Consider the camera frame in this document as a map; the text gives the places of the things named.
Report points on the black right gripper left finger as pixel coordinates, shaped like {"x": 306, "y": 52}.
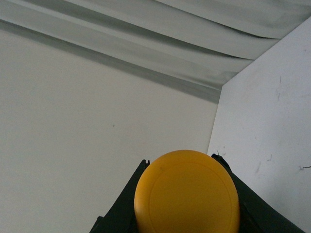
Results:
{"x": 121, "y": 216}

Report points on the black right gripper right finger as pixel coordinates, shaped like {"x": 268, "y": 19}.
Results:
{"x": 257, "y": 216}

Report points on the yellow push button switch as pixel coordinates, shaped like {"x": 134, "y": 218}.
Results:
{"x": 186, "y": 191}

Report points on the white pleated curtain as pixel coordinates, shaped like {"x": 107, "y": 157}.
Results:
{"x": 193, "y": 45}

